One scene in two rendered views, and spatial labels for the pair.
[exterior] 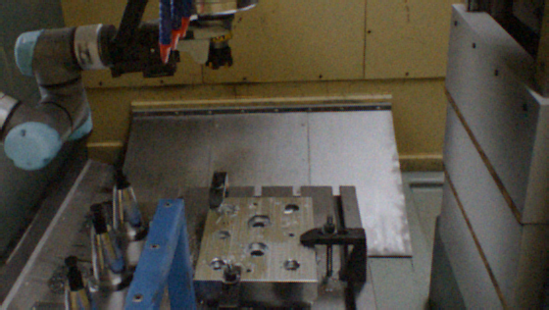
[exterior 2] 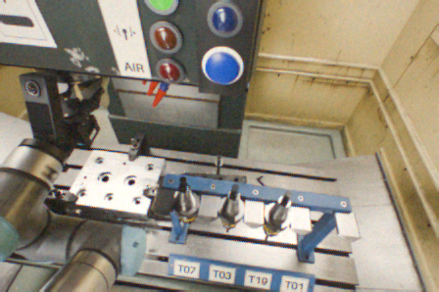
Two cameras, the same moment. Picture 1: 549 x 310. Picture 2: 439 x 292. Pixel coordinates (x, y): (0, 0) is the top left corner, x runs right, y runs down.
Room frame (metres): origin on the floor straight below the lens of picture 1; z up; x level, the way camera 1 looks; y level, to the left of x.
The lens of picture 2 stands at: (0.75, 0.42, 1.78)
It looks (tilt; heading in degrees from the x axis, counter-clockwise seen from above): 50 degrees down; 266
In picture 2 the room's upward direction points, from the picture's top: 3 degrees clockwise
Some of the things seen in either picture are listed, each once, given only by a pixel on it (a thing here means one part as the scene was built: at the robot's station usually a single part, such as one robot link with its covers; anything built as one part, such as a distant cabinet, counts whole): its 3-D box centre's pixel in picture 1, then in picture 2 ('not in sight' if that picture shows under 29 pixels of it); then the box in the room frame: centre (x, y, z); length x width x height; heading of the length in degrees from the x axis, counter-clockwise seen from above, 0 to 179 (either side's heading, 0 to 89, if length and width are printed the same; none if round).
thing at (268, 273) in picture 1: (258, 244); (119, 182); (1.08, -0.08, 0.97); 0.29 x 0.23 x 0.05; 171
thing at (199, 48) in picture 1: (200, 45); (102, 95); (0.97, 0.00, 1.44); 0.09 x 0.03 x 0.06; 68
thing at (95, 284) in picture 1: (112, 278); (231, 210); (0.69, 0.15, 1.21); 0.06 x 0.06 x 0.03
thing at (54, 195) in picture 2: (219, 198); (61, 199); (1.26, -0.01, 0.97); 0.13 x 0.03 x 0.15; 171
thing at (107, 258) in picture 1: (105, 249); (232, 202); (0.69, 0.15, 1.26); 0.04 x 0.04 x 0.07
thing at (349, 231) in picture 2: not in sight; (346, 226); (0.42, 0.19, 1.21); 0.07 x 0.05 x 0.01; 81
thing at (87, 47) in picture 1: (95, 47); (35, 168); (1.02, 0.18, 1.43); 0.08 x 0.05 x 0.08; 171
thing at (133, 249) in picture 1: (120, 253); (209, 208); (0.74, 0.14, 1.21); 0.07 x 0.05 x 0.01; 81
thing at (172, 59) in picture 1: (142, 47); (62, 132); (1.01, 0.10, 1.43); 0.12 x 0.08 x 0.09; 81
